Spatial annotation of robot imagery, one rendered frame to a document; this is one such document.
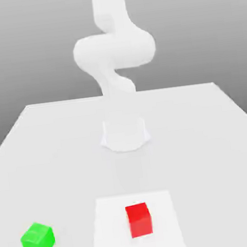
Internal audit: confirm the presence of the small red cube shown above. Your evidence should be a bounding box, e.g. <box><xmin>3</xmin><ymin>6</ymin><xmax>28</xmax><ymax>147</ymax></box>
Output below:
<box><xmin>124</xmin><ymin>201</ymin><xmax>155</xmax><ymax>239</ymax></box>

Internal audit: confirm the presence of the small green cube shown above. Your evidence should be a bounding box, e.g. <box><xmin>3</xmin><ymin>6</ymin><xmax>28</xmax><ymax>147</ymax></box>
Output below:
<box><xmin>18</xmin><ymin>219</ymin><xmax>57</xmax><ymax>247</ymax></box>

